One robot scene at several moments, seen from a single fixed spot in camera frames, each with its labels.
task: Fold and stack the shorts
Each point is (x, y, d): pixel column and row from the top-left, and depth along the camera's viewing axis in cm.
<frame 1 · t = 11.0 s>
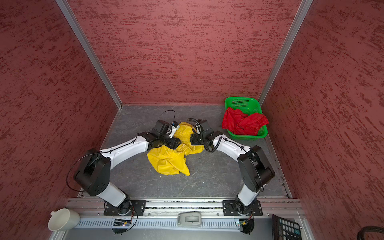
left hand: (175, 142, 89), fingers open
right hand: (194, 141, 91), fingers open
yellow shorts: (172, 161, 87), point 5 cm above the table
red shorts: (240, 123, 104), point 7 cm above the table
green plastic basket: (248, 105, 119), point 4 cm above the table

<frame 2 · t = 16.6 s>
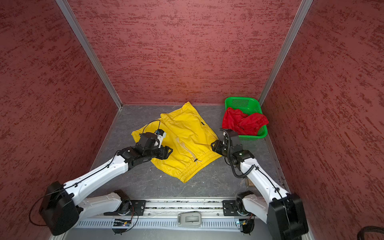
left hand: (167, 152, 82), fingers open
right hand: (211, 148, 84), fingers open
yellow shorts: (190, 137, 102), point 2 cm above the table
the other named things where they were.

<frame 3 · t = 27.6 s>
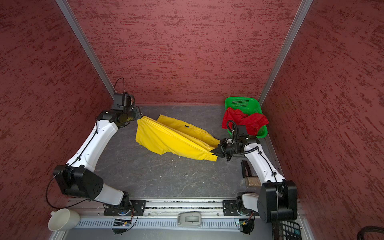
left hand: (135, 115, 82), fingers closed
right hand: (209, 153, 76), fingers closed
yellow shorts: (168, 134, 81), point 21 cm above the table
the other named things where they were.

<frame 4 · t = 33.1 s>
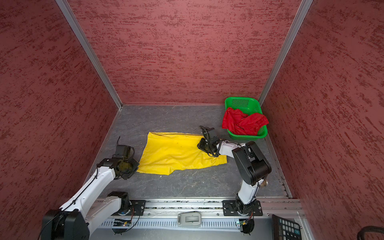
left hand: (137, 170, 84), fingers closed
right hand: (197, 148, 95), fingers open
yellow shorts: (165, 152, 96), on the table
the other named things where they were.

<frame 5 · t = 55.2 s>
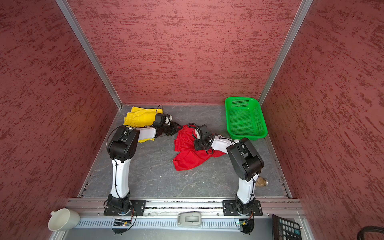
left hand: (181, 130, 103), fingers open
right hand: (195, 148, 96), fingers open
yellow shorts: (141, 117, 109), point 5 cm above the table
red shorts: (185, 158, 90), point 4 cm above the table
the other named things where they were.

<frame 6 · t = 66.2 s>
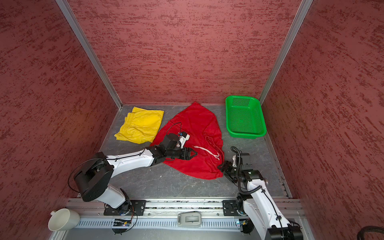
left hand: (193, 156, 83), fingers open
right hand: (218, 172, 83), fingers open
red shorts: (202, 127, 105), point 4 cm above the table
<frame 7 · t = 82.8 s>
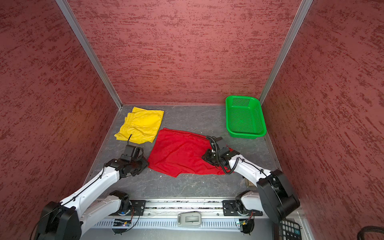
left hand: (148, 167, 85), fingers open
right hand: (201, 161, 86), fingers open
red shorts: (176, 153, 95), point 2 cm above the table
